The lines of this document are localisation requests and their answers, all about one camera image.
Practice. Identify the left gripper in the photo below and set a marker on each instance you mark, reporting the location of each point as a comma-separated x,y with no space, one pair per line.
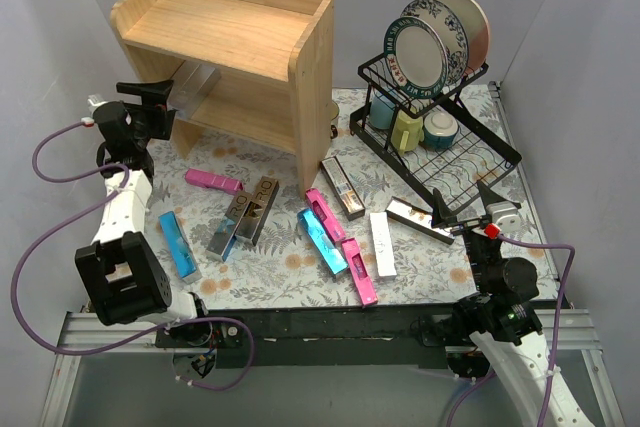
157,110

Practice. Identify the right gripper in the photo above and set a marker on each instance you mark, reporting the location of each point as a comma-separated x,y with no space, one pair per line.
465,222

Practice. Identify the silver Protefix toothpaste box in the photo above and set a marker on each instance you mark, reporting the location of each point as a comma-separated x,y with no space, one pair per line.
191,89

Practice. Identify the white toothpaste box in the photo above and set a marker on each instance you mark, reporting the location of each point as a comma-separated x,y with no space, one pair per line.
382,245

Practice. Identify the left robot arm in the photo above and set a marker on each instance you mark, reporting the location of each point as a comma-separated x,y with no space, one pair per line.
122,275

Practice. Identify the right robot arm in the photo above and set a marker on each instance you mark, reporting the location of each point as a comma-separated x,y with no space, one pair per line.
499,318

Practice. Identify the wooden two-tier shelf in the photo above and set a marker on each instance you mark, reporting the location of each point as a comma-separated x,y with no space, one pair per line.
274,58

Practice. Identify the yellow mug behind shelf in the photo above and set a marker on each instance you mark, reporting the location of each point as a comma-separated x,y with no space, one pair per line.
334,114

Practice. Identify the silver black RO toothpaste box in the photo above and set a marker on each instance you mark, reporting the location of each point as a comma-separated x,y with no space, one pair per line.
418,219

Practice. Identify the teal and white bowl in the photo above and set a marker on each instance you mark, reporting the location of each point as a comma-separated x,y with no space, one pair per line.
440,129

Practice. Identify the magenta toothpaste box far left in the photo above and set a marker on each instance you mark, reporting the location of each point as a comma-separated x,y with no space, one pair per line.
213,181

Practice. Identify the yellow green mug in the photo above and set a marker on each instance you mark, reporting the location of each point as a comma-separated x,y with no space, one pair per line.
407,133

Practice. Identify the pink toothpaste box front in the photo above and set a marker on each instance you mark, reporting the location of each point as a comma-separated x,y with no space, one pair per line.
362,280

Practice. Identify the pink toothpaste box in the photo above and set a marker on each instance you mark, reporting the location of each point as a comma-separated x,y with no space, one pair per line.
362,280
319,206

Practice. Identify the light blue mug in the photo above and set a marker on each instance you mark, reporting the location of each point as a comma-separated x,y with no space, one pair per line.
381,111

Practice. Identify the dark striped toothpaste box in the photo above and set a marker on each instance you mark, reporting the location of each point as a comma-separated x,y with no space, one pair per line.
340,184

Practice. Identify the floral table mat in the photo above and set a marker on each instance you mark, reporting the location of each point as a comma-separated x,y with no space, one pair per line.
285,269

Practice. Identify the pink toothpaste box centre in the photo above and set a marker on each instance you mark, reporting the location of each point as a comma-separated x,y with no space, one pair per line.
319,206

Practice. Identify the cyan toothpaste box left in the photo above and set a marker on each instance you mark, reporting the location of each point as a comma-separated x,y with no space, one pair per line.
184,260

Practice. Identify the cyan toothpaste box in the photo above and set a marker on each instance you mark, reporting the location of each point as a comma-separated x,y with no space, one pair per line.
329,253
184,260

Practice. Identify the cyan toothpaste box centre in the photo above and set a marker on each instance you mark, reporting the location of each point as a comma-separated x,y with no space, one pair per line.
329,253

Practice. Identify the silver blue RO toothpaste box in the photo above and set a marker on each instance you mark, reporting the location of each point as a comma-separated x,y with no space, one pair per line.
224,237

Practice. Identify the brown silver RO toothpaste box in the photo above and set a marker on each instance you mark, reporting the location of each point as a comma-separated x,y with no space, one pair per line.
252,223

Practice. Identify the green rimmed white plate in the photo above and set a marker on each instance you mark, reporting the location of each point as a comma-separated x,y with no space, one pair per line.
416,58

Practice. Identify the blue floral patterned plate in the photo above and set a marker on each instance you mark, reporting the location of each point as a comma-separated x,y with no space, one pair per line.
450,31

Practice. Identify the beige and pink plate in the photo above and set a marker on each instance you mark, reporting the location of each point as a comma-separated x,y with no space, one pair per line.
477,28

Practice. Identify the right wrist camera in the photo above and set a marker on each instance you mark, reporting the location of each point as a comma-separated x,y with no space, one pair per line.
504,217

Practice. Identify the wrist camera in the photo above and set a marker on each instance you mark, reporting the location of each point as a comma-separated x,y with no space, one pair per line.
504,217
96,111

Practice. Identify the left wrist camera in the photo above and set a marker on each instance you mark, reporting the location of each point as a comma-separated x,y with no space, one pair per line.
96,111

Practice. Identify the black wire dish rack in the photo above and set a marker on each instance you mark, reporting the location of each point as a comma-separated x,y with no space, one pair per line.
476,154

